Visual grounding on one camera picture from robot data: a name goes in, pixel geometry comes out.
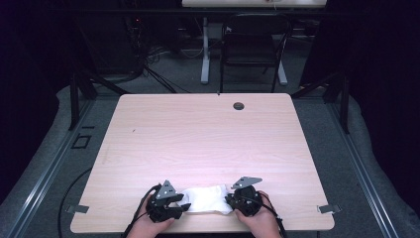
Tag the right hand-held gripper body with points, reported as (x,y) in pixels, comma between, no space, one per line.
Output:
(246,200)

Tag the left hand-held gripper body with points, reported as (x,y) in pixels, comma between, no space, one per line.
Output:
(161,206)

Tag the white sock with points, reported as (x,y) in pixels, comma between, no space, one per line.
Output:
(204,198)

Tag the person's left hand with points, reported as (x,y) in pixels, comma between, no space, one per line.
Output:
(148,228)

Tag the person's right hand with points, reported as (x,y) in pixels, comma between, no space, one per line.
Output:
(261,221)

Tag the black metal stand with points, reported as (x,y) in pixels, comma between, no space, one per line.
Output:
(336,92)
(82,89)

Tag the black folding chair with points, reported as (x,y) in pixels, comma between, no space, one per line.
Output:
(251,43)

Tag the white background table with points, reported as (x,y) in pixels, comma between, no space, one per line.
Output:
(254,3)

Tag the grey metal table bracket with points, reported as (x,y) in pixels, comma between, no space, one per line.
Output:
(77,209)
(329,208)

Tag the aluminium floor rail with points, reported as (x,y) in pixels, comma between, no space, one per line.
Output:
(49,172)
(360,172)

